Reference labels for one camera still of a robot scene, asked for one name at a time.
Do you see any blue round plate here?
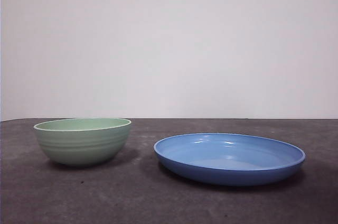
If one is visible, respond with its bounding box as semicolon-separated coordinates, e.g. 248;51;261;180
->
153;133;306;187

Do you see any green ribbed bowl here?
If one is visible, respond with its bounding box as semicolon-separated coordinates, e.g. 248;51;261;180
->
33;117;132;167

